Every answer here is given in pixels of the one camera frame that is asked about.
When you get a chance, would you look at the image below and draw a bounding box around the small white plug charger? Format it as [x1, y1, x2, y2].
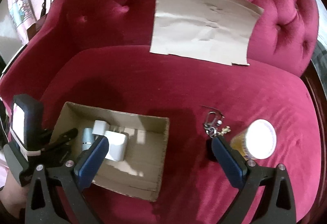
[92, 120, 110, 136]

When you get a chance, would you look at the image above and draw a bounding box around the large white power adapter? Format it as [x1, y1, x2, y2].
[104, 130, 128, 161]

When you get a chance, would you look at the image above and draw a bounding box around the cotton swab tub white lid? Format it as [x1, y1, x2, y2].
[230, 119, 277, 160]

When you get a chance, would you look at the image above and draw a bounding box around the phone mounted on left gripper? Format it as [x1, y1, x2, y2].
[10, 94, 44, 157]

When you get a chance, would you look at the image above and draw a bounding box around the metal carabiner keyring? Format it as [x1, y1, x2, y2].
[201, 105, 231, 138]

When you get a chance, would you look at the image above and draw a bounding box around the red velvet tufted sofa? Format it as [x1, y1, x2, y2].
[1, 0, 321, 223]

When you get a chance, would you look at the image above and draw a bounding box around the small brown cardboard box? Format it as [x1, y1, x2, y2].
[27, 15, 47, 40]

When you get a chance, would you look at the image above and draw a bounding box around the grey patterned blanket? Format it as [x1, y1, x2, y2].
[311, 41, 327, 84]

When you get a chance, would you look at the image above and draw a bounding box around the hello kitty poster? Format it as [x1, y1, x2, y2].
[7, 0, 36, 45]

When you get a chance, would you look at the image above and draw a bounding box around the crumpled brown paper sheet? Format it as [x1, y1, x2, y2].
[150, 0, 264, 65]

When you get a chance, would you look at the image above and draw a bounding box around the black cable by wall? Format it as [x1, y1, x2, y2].
[40, 0, 53, 19]

